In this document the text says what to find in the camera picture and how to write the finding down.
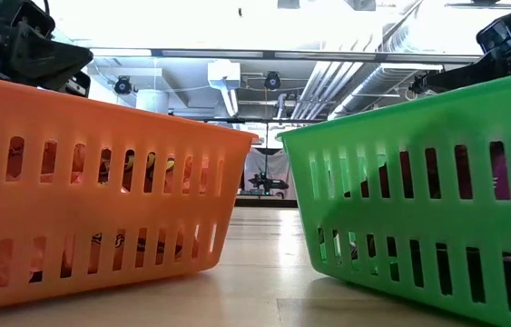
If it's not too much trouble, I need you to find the orange Reese's candy pack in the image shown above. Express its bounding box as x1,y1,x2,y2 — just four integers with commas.
121,148,177,194

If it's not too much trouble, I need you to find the black round ceiling fixture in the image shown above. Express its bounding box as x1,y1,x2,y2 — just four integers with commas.
113,75,133,96
263,71,282,91

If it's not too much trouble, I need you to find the white round column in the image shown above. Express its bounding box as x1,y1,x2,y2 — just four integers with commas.
135,89,170,114

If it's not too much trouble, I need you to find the white ceiling pipe bundle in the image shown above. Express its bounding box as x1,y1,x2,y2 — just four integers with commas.
289,61,365,122

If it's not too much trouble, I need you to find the green plastic basket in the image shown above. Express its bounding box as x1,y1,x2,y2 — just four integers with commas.
277,67,511,327

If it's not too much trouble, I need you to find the orange plastic basket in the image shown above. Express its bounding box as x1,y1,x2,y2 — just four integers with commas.
0,72,256,314

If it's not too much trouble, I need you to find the white ceiling box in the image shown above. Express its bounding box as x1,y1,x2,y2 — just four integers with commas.
207,60,241,92

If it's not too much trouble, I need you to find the grey ceiling beam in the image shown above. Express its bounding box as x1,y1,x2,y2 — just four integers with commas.
89,47,483,64

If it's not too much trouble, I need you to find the white cloth cover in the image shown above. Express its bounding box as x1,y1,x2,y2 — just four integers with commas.
243,147,297,201

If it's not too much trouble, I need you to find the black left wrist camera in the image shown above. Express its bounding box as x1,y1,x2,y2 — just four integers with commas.
12,0,56,40

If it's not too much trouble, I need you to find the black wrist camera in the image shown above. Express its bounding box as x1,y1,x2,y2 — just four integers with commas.
476,17,511,55
12,0,56,40

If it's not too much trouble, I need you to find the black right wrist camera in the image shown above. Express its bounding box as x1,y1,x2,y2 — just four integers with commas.
476,17,511,55

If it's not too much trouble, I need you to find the white ribbed air duct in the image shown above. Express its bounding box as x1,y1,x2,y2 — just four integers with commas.
327,63,445,122

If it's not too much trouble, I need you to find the black metal table frame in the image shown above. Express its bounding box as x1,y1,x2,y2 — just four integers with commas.
235,194,300,209

